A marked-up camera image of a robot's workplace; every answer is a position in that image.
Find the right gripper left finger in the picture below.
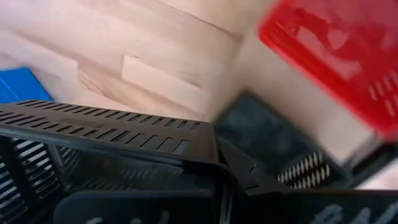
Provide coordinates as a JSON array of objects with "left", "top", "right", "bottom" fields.
[{"left": 174, "top": 163, "right": 218, "bottom": 191}]

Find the blue plastic basket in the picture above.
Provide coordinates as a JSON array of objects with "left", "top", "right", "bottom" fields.
[{"left": 0, "top": 66, "right": 53, "bottom": 104}]

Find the black plastic basket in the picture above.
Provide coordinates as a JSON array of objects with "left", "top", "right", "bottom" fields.
[
  {"left": 0, "top": 99, "right": 236, "bottom": 224},
  {"left": 213, "top": 91, "right": 345, "bottom": 191}
]

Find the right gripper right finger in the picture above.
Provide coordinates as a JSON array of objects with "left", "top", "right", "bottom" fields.
[{"left": 217, "top": 136, "right": 282, "bottom": 197}]

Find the red plastic basket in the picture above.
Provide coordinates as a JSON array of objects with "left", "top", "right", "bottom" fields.
[{"left": 257, "top": 0, "right": 398, "bottom": 139}]

